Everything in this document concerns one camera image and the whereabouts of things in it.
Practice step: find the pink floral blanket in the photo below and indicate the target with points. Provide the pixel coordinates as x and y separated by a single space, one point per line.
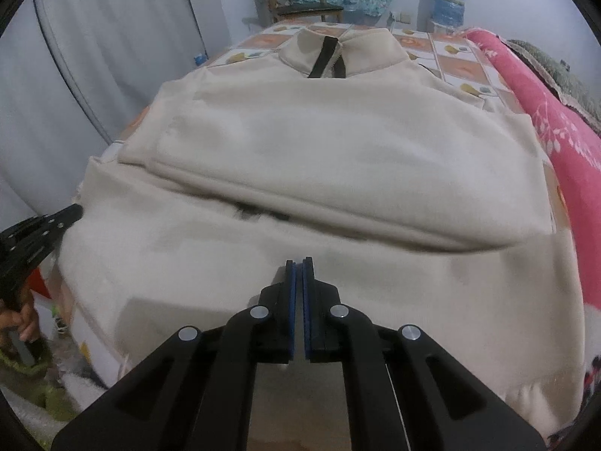
554 117

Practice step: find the person's left hand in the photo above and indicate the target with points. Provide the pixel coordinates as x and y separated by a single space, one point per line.
26 322

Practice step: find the small blue packet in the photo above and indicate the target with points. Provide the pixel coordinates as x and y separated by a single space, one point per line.
200 58

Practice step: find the white water dispenser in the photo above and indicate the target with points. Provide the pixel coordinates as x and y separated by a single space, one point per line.
443 27

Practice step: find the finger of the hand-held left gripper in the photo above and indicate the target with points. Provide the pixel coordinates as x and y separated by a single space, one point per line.
65 218

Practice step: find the cream zip jacket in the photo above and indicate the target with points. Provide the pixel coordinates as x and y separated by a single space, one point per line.
328 150

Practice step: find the white wall socket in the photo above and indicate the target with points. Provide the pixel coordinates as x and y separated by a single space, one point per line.
404 18

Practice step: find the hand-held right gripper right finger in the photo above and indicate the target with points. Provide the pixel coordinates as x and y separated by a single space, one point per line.
307 291

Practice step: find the grey curtain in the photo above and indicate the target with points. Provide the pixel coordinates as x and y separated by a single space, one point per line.
94 56

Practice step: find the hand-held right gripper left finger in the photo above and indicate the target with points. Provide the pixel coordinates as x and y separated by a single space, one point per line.
292 291

